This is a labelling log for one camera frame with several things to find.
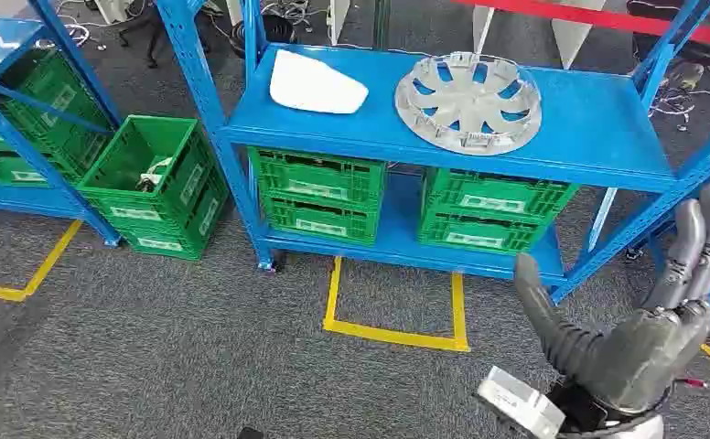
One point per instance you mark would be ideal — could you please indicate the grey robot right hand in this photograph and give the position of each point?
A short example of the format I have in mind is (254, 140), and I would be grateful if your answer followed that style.
(634, 363)

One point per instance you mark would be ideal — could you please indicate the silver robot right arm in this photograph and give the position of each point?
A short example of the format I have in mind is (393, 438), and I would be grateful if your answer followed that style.
(631, 429)

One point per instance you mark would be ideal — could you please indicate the yellow U-shaped floor tape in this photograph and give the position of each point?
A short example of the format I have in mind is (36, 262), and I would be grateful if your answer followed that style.
(391, 334)

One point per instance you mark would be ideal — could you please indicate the silver wheel hubcap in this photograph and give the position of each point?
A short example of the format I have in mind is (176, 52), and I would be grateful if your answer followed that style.
(470, 106)

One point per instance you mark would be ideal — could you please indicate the white table leg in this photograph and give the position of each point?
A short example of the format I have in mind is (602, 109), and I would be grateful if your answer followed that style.
(570, 42)
(338, 21)
(482, 27)

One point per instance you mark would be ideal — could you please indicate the red metal bar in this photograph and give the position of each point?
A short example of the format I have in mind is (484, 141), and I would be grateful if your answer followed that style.
(603, 18)

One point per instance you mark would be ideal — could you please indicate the white plastic panel part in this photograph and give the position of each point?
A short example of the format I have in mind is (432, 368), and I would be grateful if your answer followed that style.
(312, 85)

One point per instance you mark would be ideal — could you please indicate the black round stool base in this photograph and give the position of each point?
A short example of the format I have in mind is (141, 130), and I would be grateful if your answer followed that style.
(273, 33)

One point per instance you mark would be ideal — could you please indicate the black office chair base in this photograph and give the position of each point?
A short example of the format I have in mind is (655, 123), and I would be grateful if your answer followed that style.
(149, 30)

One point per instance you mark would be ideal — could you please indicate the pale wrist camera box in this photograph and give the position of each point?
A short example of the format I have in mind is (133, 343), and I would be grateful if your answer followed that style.
(518, 403)

